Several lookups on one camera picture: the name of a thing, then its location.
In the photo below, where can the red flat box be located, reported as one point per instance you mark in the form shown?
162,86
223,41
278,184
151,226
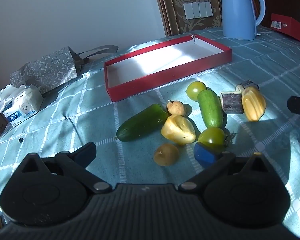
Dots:
295,28

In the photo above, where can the purple sugarcane piece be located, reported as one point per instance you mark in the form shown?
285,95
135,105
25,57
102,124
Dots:
231,103
248,84

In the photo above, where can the green tomato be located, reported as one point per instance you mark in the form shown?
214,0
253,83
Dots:
211,136
195,90

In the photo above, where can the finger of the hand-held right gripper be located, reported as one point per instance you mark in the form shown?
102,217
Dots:
298,107

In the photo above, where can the rough tan round fruit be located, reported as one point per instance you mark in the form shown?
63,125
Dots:
176,108

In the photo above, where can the blue electric kettle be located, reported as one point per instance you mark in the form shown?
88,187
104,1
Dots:
237,12

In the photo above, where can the white tissue pack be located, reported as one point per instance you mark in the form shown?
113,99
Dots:
17,105

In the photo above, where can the teal checkered tablecloth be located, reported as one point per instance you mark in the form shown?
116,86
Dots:
65,120

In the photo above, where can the grey patterned gift bag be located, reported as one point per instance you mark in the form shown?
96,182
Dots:
47,67

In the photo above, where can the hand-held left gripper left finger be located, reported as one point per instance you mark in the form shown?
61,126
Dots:
87,151

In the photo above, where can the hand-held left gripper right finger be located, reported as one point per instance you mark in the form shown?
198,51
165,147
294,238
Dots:
205,156

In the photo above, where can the red shallow cardboard box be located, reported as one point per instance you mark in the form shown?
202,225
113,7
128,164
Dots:
165,55

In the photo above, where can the grey wall switch panel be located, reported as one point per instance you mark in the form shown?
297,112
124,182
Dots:
197,10

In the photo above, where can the long dark green cucumber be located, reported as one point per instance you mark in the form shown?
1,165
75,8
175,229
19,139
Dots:
140,123

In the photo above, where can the small brown potato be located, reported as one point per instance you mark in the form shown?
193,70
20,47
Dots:
166,155

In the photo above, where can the short light green cucumber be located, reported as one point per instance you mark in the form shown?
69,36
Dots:
210,108

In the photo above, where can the yellow ribbed fruit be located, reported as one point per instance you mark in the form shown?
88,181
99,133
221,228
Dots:
177,130
253,105

